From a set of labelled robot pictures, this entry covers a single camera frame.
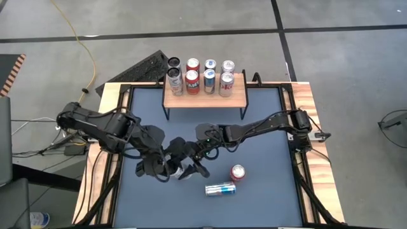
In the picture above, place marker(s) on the white blue yellow container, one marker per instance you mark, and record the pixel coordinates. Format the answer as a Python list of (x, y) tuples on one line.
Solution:
[(39, 219)]

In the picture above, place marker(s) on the dark grey box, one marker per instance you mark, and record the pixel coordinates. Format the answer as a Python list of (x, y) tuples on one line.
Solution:
[(14, 206)]

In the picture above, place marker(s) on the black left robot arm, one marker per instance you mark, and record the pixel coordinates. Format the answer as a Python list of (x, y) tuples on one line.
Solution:
[(105, 125)]

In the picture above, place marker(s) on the wooden shelf black metal frame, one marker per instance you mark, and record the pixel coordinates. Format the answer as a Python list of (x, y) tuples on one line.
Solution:
[(205, 100)]

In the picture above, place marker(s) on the black power brick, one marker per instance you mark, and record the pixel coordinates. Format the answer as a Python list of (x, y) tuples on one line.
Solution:
[(74, 149)]

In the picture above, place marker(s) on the blue beverage can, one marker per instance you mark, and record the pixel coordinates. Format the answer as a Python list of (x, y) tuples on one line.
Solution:
[(209, 81)]

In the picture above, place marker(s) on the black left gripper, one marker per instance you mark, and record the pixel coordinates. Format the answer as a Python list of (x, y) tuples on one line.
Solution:
[(157, 163)]

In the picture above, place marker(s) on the red Fanta strawberry can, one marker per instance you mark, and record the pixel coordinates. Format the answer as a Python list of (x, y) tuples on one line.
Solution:
[(192, 82), (192, 63), (238, 172)]

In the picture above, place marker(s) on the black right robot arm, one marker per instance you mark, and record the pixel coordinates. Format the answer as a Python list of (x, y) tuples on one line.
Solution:
[(264, 124)]

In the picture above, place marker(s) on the blue table mat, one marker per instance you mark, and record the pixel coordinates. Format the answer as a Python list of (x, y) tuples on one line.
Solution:
[(254, 197)]

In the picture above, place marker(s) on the silver Diet Coke can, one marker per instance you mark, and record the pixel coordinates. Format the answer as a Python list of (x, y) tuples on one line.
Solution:
[(226, 84), (176, 173), (227, 66)]

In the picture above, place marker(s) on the white Celsius Peach Vibe can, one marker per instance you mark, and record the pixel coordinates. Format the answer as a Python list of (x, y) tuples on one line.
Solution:
[(174, 61)]

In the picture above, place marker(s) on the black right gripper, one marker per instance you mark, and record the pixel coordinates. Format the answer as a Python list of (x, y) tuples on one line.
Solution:
[(213, 138)]

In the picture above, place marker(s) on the blue silver Red Bull can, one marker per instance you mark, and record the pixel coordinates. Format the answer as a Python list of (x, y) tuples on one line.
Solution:
[(221, 189), (210, 64)]

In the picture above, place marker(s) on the black mat orange striped edge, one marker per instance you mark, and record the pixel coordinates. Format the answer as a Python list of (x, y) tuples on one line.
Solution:
[(8, 68)]

